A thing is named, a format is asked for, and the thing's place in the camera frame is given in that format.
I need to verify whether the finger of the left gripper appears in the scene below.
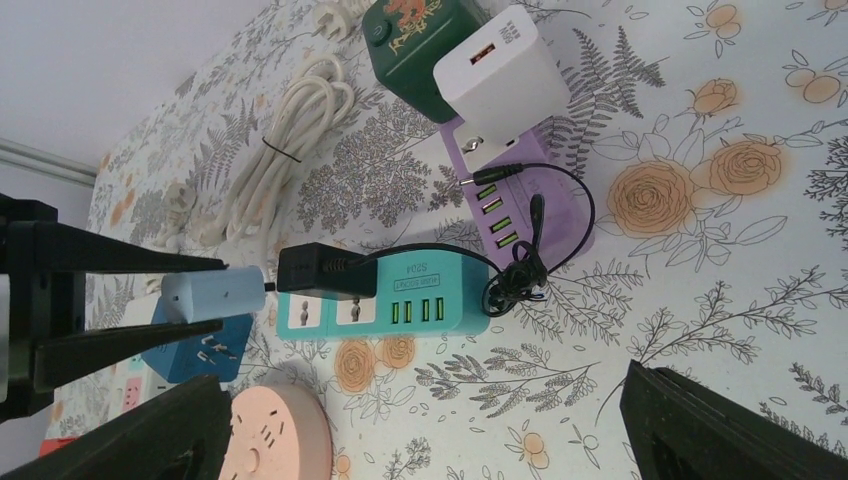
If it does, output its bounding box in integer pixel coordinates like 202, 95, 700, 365
33, 319, 224, 391
6, 221, 227, 273

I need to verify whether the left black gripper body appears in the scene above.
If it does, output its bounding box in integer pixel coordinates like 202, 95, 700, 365
1, 194, 85, 422

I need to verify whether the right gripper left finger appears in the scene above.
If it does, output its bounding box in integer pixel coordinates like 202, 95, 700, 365
1, 375, 232, 480

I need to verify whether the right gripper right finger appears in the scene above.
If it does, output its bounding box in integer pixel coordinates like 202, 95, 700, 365
619, 361, 847, 479

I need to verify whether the red cube socket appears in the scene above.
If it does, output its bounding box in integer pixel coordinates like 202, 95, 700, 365
38, 436, 76, 458

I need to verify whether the dark blue cube socket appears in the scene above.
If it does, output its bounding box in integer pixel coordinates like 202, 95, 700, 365
141, 313, 254, 384

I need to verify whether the light blue plug adapter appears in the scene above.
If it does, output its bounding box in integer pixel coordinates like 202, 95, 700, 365
158, 266, 276, 323

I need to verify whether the black power adapter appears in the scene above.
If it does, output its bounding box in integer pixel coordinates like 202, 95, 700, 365
265, 162, 597, 318

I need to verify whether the white cube adapter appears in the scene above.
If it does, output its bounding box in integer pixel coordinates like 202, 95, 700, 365
433, 5, 571, 144

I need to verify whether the dark green cube socket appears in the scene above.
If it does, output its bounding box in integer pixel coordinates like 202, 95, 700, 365
362, 0, 490, 124

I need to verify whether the white multicolour power strip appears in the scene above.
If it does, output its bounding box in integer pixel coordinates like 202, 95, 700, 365
107, 293, 174, 420

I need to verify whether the pink round power socket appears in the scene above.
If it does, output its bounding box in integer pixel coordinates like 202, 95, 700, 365
219, 385, 332, 480

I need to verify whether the purple power strip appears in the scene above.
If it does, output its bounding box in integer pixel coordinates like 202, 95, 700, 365
439, 117, 588, 269

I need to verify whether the teal power strip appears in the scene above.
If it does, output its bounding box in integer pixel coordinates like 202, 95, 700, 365
276, 250, 490, 340

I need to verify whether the floral table mat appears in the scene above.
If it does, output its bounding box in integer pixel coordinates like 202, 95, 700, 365
87, 1, 847, 479

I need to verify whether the white coiled cable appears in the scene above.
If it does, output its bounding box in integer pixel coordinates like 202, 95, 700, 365
198, 52, 359, 248

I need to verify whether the white bundled cable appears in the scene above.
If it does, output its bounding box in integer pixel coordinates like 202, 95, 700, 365
311, 0, 379, 44

